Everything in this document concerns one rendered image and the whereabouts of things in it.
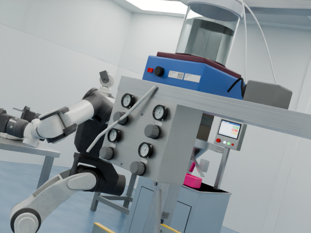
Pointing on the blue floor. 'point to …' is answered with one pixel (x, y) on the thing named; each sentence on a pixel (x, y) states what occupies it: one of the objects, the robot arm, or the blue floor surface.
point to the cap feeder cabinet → (182, 208)
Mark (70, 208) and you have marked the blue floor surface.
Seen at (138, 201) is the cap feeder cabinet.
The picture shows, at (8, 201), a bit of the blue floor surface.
